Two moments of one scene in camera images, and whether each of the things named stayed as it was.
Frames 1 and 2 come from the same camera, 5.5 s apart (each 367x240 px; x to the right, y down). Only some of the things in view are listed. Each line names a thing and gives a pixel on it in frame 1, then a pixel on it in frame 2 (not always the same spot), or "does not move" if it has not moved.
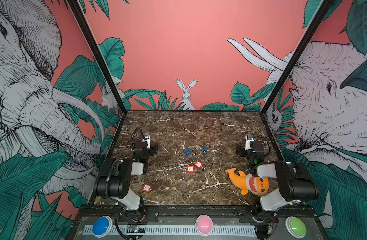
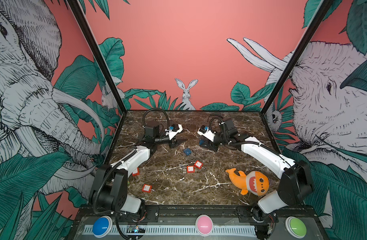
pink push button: (204, 225) does not move
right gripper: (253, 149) -> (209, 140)
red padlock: (198, 164) does not move
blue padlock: (187, 151) does not move
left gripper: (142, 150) -> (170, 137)
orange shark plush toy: (258, 186) does not move
